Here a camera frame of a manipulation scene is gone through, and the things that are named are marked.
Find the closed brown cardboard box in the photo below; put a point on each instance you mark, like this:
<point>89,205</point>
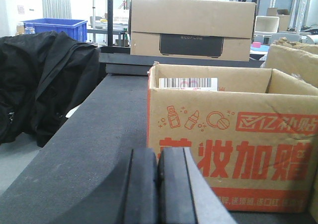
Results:
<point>196,29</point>

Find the plain brown cardboard box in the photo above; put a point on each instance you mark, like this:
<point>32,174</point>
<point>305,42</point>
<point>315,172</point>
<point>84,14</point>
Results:
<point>299,60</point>

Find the pink tape roll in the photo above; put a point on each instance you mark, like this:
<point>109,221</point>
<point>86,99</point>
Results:
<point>256,44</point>

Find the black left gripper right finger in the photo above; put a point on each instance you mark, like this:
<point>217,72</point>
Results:
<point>184,195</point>

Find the black foam table mat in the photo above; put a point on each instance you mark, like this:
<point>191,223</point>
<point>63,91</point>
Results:
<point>38,184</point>

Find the white barcode label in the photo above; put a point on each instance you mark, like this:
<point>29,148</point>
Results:
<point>194,83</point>

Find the white plastic bin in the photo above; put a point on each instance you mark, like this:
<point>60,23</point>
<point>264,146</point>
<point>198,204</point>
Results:
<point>266,24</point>

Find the black jacket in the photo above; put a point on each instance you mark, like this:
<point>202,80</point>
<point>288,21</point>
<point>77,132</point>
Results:
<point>43,77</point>

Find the cardboard box with red print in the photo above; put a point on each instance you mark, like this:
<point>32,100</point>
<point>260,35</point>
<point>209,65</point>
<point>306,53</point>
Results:
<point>255,140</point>

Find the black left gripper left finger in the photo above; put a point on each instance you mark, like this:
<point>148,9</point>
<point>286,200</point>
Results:
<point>128,195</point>

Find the blue plastic crate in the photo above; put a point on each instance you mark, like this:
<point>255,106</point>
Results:
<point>74,28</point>

